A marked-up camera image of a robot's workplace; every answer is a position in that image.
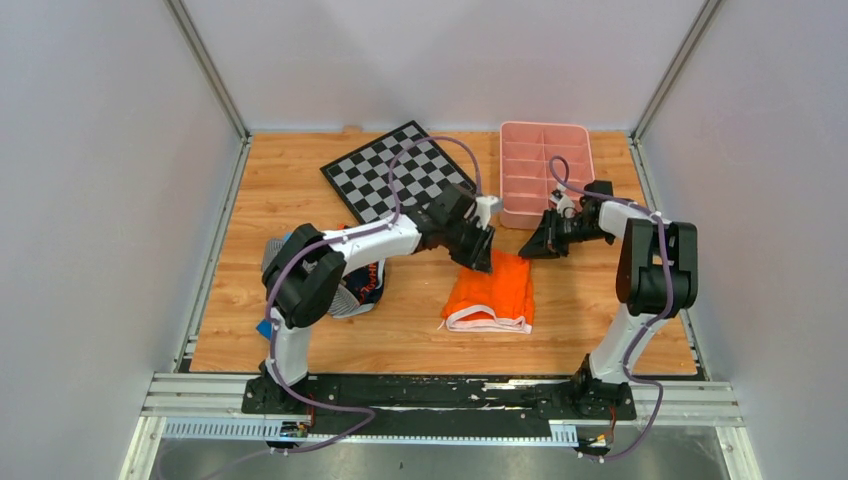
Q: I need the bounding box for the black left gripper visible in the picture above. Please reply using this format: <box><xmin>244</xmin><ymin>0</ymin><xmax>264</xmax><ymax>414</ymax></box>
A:
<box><xmin>443</xmin><ymin>219</ymin><xmax>499</xmax><ymax>278</ymax></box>

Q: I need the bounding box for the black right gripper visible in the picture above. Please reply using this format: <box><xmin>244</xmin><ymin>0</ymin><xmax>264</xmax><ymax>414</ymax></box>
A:
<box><xmin>519</xmin><ymin>207</ymin><xmax>613</xmax><ymax>259</ymax></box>

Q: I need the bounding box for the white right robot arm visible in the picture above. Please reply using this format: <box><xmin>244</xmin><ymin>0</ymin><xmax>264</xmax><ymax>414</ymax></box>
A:
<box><xmin>519</xmin><ymin>180</ymin><xmax>698</xmax><ymax>418</ymax></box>

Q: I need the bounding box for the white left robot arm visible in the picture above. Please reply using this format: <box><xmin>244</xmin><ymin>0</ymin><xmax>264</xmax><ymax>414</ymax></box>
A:
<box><xmin>241</xmin><ymin>185</ymin><xmax>502</xmax><ymax>414</ymax></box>

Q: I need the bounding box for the grey striped underwear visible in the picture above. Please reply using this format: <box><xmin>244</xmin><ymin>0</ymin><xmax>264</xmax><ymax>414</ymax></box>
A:
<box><xmin>261</xmin><ymin>233</ymin><xmax>373</xmax><ymax>319</ymax></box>

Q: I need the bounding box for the pink compartment tray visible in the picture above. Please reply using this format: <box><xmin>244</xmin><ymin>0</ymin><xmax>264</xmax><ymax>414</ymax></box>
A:
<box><xmin>499</xmin><ymin>121</ymin><xmax>595</xmax><ymax>230</ymax></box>

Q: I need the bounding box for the black white checkerboard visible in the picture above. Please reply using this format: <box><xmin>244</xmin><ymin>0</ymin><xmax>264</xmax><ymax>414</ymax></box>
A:
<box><xmin>320</xmin><ymin>120</ymin><xmax>476</xmax><ymax>224</ymax></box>

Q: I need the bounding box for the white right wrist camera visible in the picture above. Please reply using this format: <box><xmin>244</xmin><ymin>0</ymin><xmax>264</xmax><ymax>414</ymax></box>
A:
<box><xmin>550</xmin><ymin>190</ymin><xmax>577</xmax><ymax>218</ymax></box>

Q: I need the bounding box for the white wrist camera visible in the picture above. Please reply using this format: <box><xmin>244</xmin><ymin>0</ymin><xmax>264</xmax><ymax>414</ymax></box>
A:
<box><xmin>472</xmin><ymin>195</ymin><xmax>503</xmax><ymax>229</ymax></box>
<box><xmin>550</xmin><ymin>190</ymin><xmax>577</xmax><ymax>218</ymax></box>

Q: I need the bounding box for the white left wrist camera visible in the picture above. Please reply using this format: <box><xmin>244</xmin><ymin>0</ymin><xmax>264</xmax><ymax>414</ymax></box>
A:
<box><xmin>472</xmin><ymin>195</ymin><xmax>503</xmax><ymax>229</ymax></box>

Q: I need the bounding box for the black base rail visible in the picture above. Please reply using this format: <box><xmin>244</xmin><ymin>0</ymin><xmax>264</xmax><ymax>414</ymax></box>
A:
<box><xmin>265</xmin><ymin>374</ymin><xmax>636</xmax><ymax>436</ymax></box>

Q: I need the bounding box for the white slotted cable duct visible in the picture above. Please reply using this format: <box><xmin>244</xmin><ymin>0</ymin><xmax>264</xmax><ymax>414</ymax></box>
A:
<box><xmin>160</xmin><ymin>418</ymin><xmax>579</xmax><ymax>447</ymax></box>

